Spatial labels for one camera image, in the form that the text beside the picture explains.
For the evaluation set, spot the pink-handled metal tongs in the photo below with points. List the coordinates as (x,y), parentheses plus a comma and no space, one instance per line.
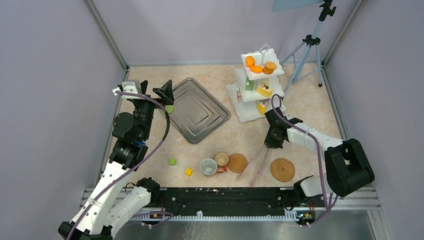
(254,167)

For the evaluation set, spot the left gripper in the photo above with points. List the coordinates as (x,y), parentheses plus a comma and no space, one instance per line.
(166,93)

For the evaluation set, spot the yellow cube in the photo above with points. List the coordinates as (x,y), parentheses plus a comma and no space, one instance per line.
(188,172)

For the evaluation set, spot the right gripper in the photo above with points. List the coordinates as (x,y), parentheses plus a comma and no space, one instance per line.
(271,143)

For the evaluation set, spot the light blue tripod stand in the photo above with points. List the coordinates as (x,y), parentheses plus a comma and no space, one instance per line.
(302,51)

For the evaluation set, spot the smooth brown round coaster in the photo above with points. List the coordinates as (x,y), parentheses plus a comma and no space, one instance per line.
(237,163)

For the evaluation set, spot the grey-white cup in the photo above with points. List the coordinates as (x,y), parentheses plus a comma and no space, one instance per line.
(208,167)

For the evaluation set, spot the white strawberry cake slice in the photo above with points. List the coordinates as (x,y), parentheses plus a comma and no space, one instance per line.
(238,95)

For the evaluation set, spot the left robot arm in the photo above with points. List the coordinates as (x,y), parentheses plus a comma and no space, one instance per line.
(100,218)

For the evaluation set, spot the orange round macaron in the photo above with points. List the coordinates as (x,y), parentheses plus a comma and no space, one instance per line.
(269,65)

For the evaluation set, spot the brown round cookie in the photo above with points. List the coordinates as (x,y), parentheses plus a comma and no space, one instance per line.
(267,71)

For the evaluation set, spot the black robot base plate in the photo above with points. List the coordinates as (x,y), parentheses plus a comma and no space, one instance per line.
(232,201)

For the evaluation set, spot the silver metal tray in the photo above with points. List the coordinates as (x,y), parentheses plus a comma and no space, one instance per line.
(196,112)

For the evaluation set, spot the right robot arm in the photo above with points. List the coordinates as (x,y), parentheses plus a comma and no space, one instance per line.
(343,164)

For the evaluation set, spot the orange bear cookie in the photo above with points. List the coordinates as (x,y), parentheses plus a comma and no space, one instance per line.
(256,69)

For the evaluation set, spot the green macaron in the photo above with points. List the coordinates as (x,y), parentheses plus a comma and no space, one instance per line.
(169,109)

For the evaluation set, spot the yellow cheese cake wedge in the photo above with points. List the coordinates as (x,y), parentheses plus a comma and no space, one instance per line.
(261,106)

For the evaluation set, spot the green cake cube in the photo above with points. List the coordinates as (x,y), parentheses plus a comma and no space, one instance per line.
(249,84)

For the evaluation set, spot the ribbed brown round coaster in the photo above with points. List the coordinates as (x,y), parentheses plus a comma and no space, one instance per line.
(282,170)

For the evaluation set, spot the orange flower cookie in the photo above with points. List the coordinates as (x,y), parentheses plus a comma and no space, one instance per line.
(249,61)

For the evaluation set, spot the brown cup with red handle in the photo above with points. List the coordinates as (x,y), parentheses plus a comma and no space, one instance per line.
(222,160)

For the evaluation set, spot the white three-tier serving stand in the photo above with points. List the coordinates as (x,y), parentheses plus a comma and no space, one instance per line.
(256,82)

